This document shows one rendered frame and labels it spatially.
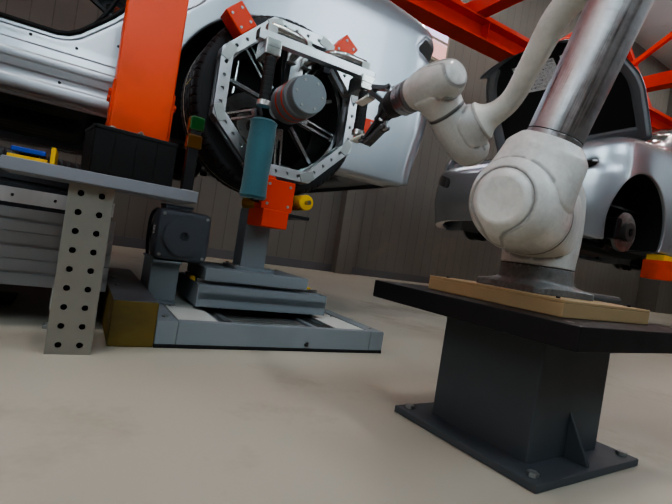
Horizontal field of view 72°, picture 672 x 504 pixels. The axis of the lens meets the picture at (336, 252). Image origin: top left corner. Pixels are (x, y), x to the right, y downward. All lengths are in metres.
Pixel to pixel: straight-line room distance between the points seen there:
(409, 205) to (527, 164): 7.10
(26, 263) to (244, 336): 0.65
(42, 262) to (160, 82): 0.62
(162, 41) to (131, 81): 0.15
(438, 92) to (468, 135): 0.14
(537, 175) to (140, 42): 1.16
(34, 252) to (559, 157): 1.35
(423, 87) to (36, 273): 1.18
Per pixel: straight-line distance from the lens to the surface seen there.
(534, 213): 0.82
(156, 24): 1.57
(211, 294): 1.64
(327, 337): 1.61
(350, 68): 1.65
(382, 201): 7.54
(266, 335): 1.51
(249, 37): 1.73
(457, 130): 1.25
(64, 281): 1.29
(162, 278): 1.70
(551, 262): 1.05
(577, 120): 0.92
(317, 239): 6.86
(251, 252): 1.80
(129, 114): 1.49
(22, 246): 1.56
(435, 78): 1.20
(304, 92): 1.60
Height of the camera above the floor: 0.36
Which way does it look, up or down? level
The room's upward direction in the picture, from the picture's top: 9 degrees clockwise
